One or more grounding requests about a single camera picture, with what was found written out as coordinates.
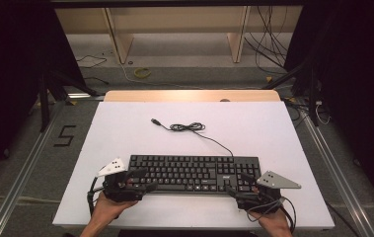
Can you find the person's right hand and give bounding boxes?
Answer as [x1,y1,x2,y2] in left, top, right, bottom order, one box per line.
[248,206,291,232]

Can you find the black keyboard cable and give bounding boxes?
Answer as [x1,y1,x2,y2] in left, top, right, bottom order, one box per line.
[150,118,235,158]

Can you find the person's left hand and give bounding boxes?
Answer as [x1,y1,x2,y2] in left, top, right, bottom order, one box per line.
[90,191,139,229]

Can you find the light wooden desk frame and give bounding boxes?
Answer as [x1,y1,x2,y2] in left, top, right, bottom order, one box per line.
[54,5,305,65]

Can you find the black metal stand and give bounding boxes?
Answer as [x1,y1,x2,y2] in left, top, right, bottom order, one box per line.
[37,69,101,133]
[261,58,321,128]

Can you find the aluminium floor rail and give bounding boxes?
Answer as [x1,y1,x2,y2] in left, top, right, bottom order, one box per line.
[296,107,374,237]
[0,101,65,237]

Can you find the yellow tape roll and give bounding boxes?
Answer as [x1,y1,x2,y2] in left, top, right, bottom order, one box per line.
[133,67,152,80]

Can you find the hanging black cable bundle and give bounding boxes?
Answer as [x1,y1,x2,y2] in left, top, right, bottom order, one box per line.
[243,5,290,76]

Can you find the black floor cable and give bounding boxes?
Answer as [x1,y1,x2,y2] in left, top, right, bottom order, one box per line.
[75,53,109,70]

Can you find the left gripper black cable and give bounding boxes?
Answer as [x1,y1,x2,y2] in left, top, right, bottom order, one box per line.
[86,176,107,217]

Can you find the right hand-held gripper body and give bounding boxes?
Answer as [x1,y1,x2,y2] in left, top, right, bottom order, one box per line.
[235,170,303,212]

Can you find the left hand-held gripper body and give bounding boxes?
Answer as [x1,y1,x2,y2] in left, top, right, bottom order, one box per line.
[96,157,143,202]

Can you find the black keyboard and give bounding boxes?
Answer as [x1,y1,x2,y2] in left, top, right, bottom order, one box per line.
[127,154,263,197]

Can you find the short aluminium bar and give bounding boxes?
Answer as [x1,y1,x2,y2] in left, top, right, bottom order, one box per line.
[66,92,106,101]

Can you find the tangled floor cables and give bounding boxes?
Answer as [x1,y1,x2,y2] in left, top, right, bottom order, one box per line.
[282,96,333,126]

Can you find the black curtain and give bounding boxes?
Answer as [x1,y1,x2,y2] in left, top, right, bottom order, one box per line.
[283,0,374,222]
[0,0,88,193]

